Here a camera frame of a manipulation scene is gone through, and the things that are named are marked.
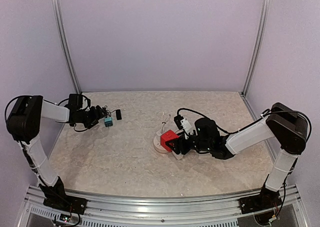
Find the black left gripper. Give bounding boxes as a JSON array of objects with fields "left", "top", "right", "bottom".
[{"left": 77, "top": 105, "right": 107, "bottom": 129}]

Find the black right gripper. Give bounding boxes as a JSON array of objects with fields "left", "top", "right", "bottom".
[{"left": 166, "top": 131, "right": 212, "bottom": 155}]

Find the red cube socket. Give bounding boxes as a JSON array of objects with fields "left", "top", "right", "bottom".
[{"left": 160, "top": 129, "right": 179, "bottom": 153}]

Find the thin black adapter cable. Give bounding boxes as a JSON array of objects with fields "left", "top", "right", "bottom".
[{"left": 98, "top": 105, "right": 118, "bottom": 118}]

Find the teal USB charger plug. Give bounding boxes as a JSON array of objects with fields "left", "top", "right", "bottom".
[{"left": 104, "top": 117, "right": 113, "bottom": 127}]

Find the pink round power strip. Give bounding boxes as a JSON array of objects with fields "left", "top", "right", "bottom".
[{"left": 153, "top": 135, "right": 172, "bottom": 154}]

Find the white USB charger plug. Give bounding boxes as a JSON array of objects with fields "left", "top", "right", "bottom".
[{"left": 156, "top": 129, "right": 163, "bottom": 137}]

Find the black power adapter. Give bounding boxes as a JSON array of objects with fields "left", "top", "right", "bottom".
[{"left": 115, "top": 109, "right": 122, "bottom": 120}]

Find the pink charging cable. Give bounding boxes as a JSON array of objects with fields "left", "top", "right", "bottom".
[{"left": 159, "top": 111, "right": 172, "bottom": 133}]

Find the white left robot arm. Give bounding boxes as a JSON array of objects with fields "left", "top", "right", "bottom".
[{"left": 4, "top": 94, "right": 107, "bottom": 210}]

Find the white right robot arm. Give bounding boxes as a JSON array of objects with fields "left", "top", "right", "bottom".
[{"left": 160, "top": 102, "right": 312, "bottom": 214}]

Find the white flat plug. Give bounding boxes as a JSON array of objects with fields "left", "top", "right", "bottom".
[{"left": 172, "top": 152, "right": 184, "bottom": 161}]

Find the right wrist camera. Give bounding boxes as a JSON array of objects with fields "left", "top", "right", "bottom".
[{"left": 173, "top": 114, "right": 193, "bottom": 135}]

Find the aluminium table frame rail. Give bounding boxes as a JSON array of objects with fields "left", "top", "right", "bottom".
[{"left": 14, "top": 185, "right": 311, "bottom": 227}]

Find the left aluminium corner post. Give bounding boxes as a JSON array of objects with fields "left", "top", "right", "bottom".
[{"left": 51, "top": 0, "right": 82, "bottom": 94}]

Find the aluminium corner post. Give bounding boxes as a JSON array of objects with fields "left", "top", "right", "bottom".
[
  {"left": 51, "top": 0, "right": 82, "bottom": 94},
  {"left": 240, "top": 0, "right": 271, "bottom": 99}
]

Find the right aluminium corner post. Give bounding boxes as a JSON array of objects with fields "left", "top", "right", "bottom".
[{"left": 240, "top": 0, "right": 271, "bottom": 99}]

